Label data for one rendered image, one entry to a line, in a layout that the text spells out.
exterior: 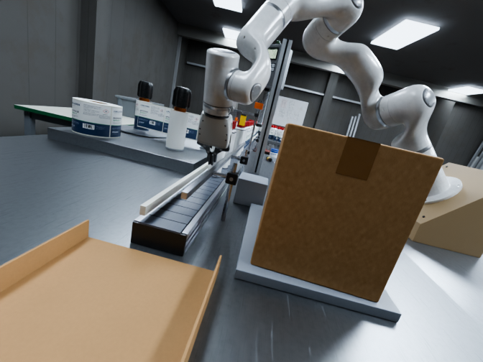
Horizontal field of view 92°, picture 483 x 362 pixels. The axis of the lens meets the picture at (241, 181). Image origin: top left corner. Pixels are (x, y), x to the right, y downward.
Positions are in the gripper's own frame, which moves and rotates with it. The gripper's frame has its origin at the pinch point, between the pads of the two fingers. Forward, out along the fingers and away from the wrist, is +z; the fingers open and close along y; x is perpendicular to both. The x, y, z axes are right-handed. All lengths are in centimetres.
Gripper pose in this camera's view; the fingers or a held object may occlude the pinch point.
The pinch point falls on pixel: (212, 157)
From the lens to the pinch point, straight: 77.9
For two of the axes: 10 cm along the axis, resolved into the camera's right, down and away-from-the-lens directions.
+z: -1.7, 8.0, 5.8
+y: -9.7, -2.4, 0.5
